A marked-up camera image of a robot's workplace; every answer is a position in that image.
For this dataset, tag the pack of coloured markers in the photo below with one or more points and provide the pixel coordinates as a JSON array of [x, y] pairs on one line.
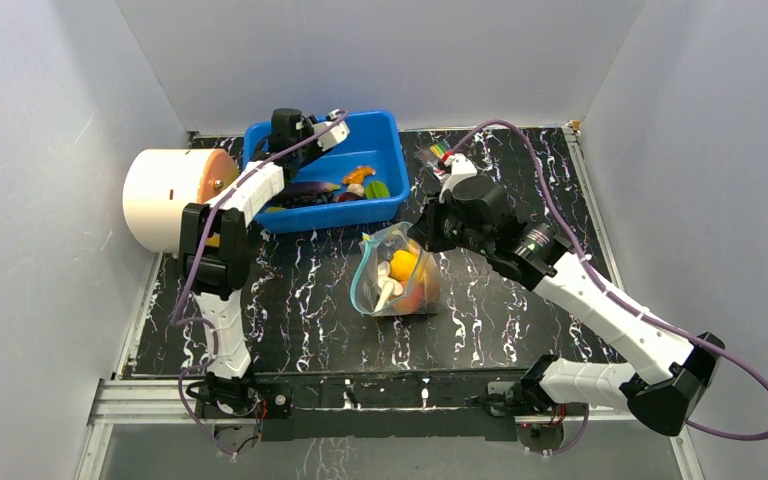
[[435, 157]]

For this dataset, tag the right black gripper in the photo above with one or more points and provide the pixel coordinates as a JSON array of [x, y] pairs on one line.
[[428, 227]]

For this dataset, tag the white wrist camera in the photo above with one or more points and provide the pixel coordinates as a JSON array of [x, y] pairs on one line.
[[331, 130], [460, 169]]

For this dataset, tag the white cylinder container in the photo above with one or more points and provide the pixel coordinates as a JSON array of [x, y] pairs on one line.
[[161, 182]]

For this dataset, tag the green leaf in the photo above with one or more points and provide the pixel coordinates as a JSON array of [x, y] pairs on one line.
[[376, 189]]

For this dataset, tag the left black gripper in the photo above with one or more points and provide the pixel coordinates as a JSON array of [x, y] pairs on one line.
[[309, 130]]

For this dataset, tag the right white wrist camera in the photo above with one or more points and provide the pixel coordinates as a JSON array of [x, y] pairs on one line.
[[460, 169]]

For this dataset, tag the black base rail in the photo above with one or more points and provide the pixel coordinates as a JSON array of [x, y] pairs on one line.
[[384, 404]]

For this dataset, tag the white oyster mushroom toy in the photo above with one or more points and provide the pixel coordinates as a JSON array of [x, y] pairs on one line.
[[388, 288]]

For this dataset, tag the small beige mushroom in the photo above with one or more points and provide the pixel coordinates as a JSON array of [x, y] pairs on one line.
[[356, 189]]

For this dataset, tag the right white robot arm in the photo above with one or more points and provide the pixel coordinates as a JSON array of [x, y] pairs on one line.
[[662, 376]]

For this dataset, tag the clear zip top bag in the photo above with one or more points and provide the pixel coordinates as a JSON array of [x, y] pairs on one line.
[[380, 246]]

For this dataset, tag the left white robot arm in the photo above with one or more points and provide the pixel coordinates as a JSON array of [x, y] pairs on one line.
[[213, 251]]

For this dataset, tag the blue plastic bin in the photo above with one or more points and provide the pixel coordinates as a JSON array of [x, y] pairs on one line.
[[373, 141]]

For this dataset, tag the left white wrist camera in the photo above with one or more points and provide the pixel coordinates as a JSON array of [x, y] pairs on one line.
[[331, 130]]

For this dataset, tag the purple eggplant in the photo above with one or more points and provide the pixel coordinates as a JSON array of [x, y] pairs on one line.
[[297, 189]]

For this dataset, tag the orange starfish cookie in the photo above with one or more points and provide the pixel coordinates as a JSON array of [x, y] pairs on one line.
[[358, 175]]

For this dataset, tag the white garlic mushroom toy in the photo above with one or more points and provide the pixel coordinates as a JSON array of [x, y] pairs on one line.
[[383, 277]]

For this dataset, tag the orange peach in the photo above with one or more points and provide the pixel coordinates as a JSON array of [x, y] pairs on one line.
[[415, 301]]

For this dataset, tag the black grape bunch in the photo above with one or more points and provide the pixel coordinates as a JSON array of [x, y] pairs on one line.
[[311, 199]]

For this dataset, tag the yellow bell pepper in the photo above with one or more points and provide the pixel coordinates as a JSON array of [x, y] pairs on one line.
[[403, 264]]

